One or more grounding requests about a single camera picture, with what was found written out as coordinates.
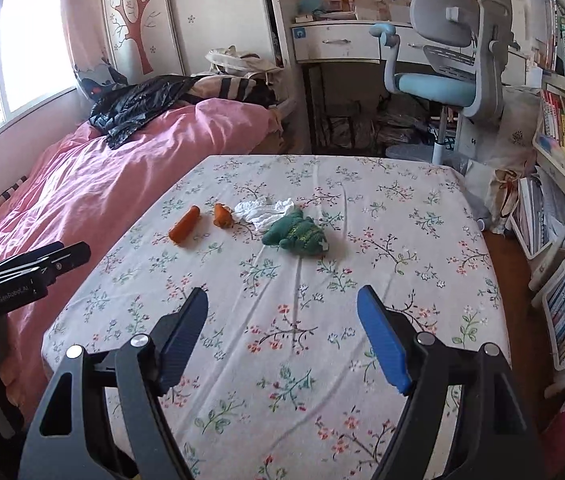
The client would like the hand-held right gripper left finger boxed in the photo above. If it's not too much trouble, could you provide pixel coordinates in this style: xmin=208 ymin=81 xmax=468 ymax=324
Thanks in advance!
xmin=17 ymin=287 xmax=210 ymax=480

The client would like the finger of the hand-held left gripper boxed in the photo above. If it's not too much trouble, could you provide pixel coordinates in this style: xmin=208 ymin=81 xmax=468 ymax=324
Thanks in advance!
xmin=30 ymin=241 xmax=92 ymax=288
xmin=0 ymin=241 xmax=66 ymax=277

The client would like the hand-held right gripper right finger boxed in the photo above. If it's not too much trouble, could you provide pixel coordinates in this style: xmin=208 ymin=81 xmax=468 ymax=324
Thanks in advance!
xmin=356 ymin=285 xmax=545 ymax=480

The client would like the long orange carrot piece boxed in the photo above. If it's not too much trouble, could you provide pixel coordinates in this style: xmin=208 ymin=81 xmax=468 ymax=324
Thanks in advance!
xmin=168 ymin=205 xmax=201 ymax=246

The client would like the short orange carrot piece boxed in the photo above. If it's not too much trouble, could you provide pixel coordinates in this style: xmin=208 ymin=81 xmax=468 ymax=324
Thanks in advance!
xmin=213 ymin=203 xmax=234 ymax=229

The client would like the large white tissue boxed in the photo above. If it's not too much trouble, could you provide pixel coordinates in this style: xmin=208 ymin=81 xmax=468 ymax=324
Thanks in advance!
xmin=234 ymin=198 xmax=296 ymax=234

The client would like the pink blanket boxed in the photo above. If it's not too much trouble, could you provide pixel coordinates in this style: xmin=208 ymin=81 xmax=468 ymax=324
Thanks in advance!
xmin=0 ymin=97 xmax=284 ymax=413

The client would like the floral tablecloth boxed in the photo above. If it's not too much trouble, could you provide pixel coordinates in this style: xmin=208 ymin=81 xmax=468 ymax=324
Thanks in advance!
xmin=41 ymin=153 xmax=514 ymax=480

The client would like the green plush toy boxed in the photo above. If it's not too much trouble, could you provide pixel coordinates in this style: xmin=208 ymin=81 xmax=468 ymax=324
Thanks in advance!
xmin=261 ymin=209 xmax=329 ymax=259

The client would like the black puffer jacket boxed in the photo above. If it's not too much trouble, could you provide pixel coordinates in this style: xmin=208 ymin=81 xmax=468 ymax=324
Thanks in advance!
xmin=88 ymin=74 xmax=199 ymax=150

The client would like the small beige floor bag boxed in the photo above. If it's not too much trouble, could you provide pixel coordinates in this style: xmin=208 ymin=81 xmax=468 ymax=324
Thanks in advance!
xmin=491 ymin=167 xmax=526 ymax=234

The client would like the window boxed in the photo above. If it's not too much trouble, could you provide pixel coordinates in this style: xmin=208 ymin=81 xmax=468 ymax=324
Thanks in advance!
xmin=0 ymin=0 xmax=76 ymax=162

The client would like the grey plastic bag under desk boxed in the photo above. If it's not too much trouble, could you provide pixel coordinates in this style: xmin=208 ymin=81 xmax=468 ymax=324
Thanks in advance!
xmin=376 ymin=94 xmax=444 ymax=152

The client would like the clear bag under desk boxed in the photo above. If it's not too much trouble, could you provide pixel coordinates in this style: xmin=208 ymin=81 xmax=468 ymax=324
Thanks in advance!
xmin=321 ymin=102 xmax=364 ymax=149

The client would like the striped cloth bag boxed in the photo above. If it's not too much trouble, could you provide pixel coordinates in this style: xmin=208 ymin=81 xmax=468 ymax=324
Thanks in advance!
xmin=184 ymin=73 xmax=284 ymax=109

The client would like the pink curtain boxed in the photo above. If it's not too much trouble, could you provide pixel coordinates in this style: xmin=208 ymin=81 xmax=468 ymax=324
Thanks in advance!
xmin=59 ymin=0 xmax=114 ymax=107

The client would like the white plastic bag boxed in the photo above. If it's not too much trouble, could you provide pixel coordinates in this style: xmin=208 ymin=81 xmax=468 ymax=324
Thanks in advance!
xmin=498 ymin=87 xmax=544 ymax=172

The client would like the white wardrobe with tree print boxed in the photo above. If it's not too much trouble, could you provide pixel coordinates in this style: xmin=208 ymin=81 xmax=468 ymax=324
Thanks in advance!
xmin=99 ymin=0 xmax=186 ymax=79

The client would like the white tote bag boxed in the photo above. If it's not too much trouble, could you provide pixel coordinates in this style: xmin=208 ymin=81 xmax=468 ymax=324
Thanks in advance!
xmin=205 ymin=45 xmax=284 ymax=79

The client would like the tall white book cart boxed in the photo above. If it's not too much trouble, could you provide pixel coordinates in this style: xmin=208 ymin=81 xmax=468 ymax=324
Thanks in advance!
xmin=509 ymin=0 xmax=565 ymax=262

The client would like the white desk with drawers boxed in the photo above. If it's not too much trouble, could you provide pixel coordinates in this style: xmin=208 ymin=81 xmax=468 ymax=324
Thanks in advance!
xmin=289 ymin=19 xmax=545 ymax=157

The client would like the grey and blue desk chair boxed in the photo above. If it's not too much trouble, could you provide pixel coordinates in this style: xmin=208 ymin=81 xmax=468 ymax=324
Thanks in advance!
xmin=369 ymin=0 xmax=516 ymax=169

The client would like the light blue desk ornament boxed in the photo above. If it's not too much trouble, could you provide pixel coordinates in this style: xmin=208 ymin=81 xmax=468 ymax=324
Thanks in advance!
xmin=295 ymin=0 xmax=334 ymax=17

